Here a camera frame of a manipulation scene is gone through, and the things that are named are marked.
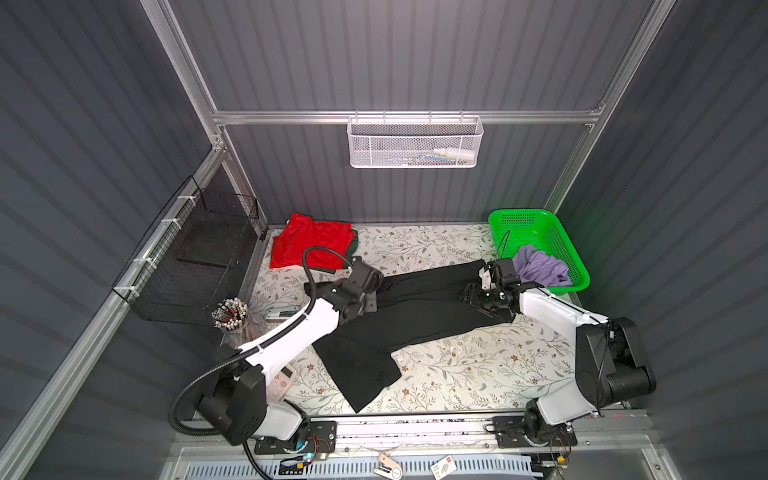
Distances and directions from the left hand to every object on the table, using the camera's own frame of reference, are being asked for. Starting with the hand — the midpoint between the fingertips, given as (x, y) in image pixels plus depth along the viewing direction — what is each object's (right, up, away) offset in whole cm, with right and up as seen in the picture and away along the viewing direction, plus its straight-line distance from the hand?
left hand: (364, 295), depth 85 cm
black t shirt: (-2, -17, +3) cm, 18 cm away
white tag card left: (+7, -37, -17) cm, 42 cm away
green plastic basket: (+56, +21, +33) cm, 68 cm away
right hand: (+32, -3, +7) cm, 33 cm away
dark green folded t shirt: (-8, +11, +23) cm, 27 cm away
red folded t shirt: (-26, +20, +27) cm, 43 cm away
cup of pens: (-35, -4, -8) cm, 36 cm away
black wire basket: (-41, +10, -12) cm, 44 cm away
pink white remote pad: (-22, -23, -5) cm, 33 cm away
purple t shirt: (+58, +8, +15) cm, 60 cm away
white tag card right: (+20, -38, -16) cm, 46 cm away
